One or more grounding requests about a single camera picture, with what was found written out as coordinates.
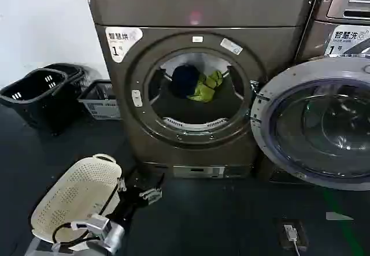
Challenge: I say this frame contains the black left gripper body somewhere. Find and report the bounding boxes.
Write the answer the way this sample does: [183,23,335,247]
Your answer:
[105,187,146,225]

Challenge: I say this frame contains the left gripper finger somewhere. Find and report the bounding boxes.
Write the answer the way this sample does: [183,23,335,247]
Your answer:
[135,172,166,205]
[116,176,127,195]

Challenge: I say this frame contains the cream perforated laundry basket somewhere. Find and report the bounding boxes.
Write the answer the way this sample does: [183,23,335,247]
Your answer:
[30,153,124,251]

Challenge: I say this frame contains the grey dryer with round opening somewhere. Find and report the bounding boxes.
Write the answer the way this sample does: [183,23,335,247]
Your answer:
[82,0,321,180]

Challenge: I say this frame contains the grey slatted plastic crate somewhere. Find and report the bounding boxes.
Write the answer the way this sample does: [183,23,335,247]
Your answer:
[77,80,122,121]

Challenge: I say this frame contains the white lint filter grille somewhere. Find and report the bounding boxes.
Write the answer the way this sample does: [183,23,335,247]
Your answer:
[162,117,228,131]

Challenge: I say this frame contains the dark blue garment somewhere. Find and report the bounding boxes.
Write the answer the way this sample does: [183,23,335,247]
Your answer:
[168,64,204,98]

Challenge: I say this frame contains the yellow-green garment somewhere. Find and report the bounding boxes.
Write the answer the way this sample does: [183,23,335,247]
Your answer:
[186,70,224,103]

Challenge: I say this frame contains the large black plastic basket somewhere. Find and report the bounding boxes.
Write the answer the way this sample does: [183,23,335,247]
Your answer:
[0,68,85,137]

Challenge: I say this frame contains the white number label sticker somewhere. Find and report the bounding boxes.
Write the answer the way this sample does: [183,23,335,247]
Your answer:
[105,27,144,64]

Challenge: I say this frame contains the dark floor socket box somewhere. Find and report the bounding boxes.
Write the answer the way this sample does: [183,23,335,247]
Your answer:
[276,220,309,251]

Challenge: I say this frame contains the round glass dryer door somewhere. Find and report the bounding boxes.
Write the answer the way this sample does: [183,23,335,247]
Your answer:
[250,58,370,192]

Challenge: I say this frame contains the pale floor tape piece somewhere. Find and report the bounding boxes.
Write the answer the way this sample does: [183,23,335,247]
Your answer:
[325,212,354,221]

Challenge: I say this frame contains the grey washer with white label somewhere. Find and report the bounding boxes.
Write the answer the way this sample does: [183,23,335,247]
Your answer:
[294,18,370,79]

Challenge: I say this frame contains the white plug with cable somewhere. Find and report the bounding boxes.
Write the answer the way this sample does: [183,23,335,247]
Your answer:
[284,224,305,256]

